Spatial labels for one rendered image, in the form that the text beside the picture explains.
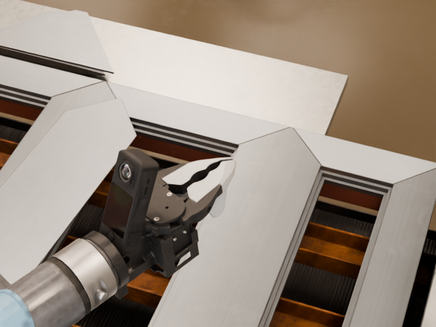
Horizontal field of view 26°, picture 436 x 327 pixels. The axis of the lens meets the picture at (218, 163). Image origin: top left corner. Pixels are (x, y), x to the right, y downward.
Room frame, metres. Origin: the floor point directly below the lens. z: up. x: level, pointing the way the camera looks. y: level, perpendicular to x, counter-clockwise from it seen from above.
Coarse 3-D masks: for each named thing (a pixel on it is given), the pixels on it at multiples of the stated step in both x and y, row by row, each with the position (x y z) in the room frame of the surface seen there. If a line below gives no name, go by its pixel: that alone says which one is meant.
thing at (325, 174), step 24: (0, 96) 1.60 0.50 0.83; (24, 96) 1.58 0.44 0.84; (72, 96) 1.57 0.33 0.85; (96, 96) 1.57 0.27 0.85; (48, 120) 1.49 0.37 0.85; (24, 144) 1.42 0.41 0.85; (192, 144) 1.44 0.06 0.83; (216, 144) 1.43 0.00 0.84; (312, 192) 1.29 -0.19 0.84; (360, 192) 1.31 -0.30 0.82; (384, 192) 1.30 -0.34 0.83; (288, 264) 1.11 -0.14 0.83; (168, 288) 1.05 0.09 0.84; (360, 288) 1.05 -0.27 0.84; (264, 312) 0.99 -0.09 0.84
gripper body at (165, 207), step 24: (168, 192) 0.73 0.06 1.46; (168, 216) 0.69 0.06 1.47; (96, 240) 0.66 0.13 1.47; (144, 240) 0.68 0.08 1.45; (168, 240) 0.68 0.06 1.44; (192, 240) 0.70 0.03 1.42; (120, 264) 0.64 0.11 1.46; (144, 264) 0.67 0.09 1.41; (168, 264) 0.67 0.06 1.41; (120, 288) 0.64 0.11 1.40
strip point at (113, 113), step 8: (96, 104) 1.54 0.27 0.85; (104, 104) 1.54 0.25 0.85; (112, 104) 1.54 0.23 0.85; (120, 104) 1.54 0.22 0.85; (72, 112) 1.52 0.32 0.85; (80, 112) 1.52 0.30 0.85; (88, 112) 1.52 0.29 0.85; (96, 112) 1.52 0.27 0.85; (104, 112) 1.52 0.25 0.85; (112, 112) 1.52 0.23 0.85; (120, 112) 1.52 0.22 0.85; (96, 120) 1.49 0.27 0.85; (104, 120) 1.49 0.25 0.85; (112, 120) 1.49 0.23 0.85; (120, 120) 1.49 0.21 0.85; (128, 120) 1.49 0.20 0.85; (120, 128) 1.47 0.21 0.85; (128, 128) 1.46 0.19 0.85
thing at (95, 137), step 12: (60, 120) 1.49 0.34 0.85; (72, 120) 1.49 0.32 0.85; (84, 120) 1.49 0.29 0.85; (48, 132) 1.45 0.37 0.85; (60, 132) 1.45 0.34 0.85; (72, 132) 1.45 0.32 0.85; (84, 132) 1.45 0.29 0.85; (96, 132) 1.45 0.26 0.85; (108, 132) 1.45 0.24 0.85; (120, 132) 1.45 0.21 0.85; (72, 144) 1.42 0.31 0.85; (84, 144) 1.42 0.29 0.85; (96, 144) 1.42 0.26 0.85; (108, 144) 1.42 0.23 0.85; (120, 144) 1.42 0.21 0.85; (108, 156) 1.38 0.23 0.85
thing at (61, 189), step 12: (24, 168) 1.35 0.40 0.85; (36, 168) 1.35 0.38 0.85; (48, 168) 1.35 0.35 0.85; (12, 180) 1.31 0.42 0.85; (24, 180) 1.31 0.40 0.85; (36, 180) 1.31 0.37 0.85; (48, 180) 1.31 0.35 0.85; (60, 180) 1.31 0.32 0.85; (72, 180) 1.31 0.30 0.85; (24, 192) 1.28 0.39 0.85; (36, 192) 1.28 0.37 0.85; (48, 192) 1.28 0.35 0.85; (60, 192) 1.28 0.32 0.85; (72, 192) 1.28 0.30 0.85; (84, 192) 1.28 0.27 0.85; (60, 204) 1.25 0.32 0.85; (72, 204) 1.25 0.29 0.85
